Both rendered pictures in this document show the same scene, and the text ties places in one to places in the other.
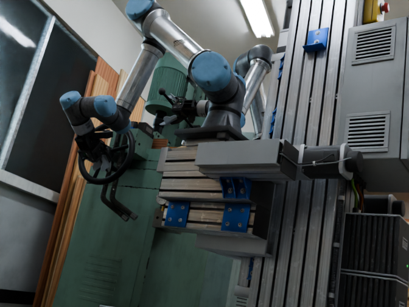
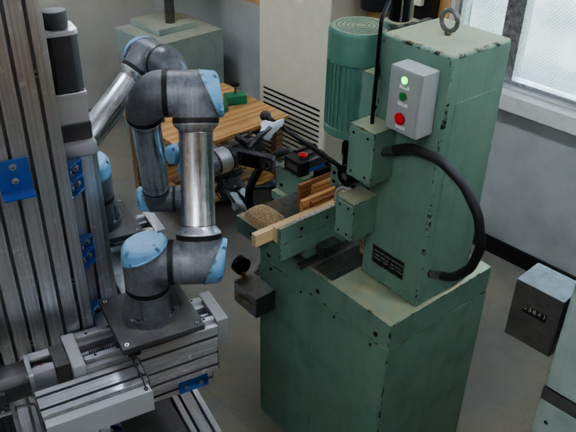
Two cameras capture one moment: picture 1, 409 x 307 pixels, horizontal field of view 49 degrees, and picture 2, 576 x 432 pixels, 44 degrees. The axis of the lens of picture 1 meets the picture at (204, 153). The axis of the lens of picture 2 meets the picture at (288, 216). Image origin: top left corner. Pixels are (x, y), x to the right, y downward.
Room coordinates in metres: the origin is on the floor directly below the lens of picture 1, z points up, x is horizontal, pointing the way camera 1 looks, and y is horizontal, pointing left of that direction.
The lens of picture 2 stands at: (2.70, -1.57, 2.06)
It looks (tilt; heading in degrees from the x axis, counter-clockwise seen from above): 32 degrees down; 112
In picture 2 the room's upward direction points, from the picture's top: 1 degrees clockwise
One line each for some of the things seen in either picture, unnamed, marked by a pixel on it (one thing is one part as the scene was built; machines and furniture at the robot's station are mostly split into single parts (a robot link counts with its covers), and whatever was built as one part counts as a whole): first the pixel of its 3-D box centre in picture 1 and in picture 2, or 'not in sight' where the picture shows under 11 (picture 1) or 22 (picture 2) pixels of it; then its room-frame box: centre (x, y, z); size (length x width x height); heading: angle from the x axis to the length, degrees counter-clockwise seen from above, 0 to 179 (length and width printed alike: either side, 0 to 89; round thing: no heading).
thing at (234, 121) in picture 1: (222, 126); (96, 208); (1.43, -0.04, 0.87); 0.15 x 0.15 x 0.10
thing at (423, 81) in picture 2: not in sight; (411, 99); (2.37, -0.01, 1.40); 0.10 x 0.06 x 0.16; 152
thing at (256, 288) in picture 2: (168, 221); (254, 295); (1.91, 0.09, 0.58); 0.12 x 0.08 x 0.08; 152
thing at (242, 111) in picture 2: not in sight; (207, 149); (1.02, 1.40, 0.32); 0.66 x 0.57 x 0.64; 64
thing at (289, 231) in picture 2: not in sight; (354, 203); (2.18, 0.24, 0.93); 0.60 x 0.02 x 0.06; 62
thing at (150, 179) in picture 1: (156, 194); (371, 260); (2.26, 0.20, 0.76); 0.57 x 0.45 x 0.09; 152
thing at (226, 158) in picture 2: (203, 109); (222, 161); (1.83, 0.04, 1.09); 0.08 x 0.05 x 0.08; 152
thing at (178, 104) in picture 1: (187, 108); (243, 151); (1.86, 0.12, 1.09); 0.12 x 0.09 x 0.08; 62
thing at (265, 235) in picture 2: not in sight; (325, 208); (2.11, 0.18, 0.92); 0.55 x 0.02 x 0.04; 62
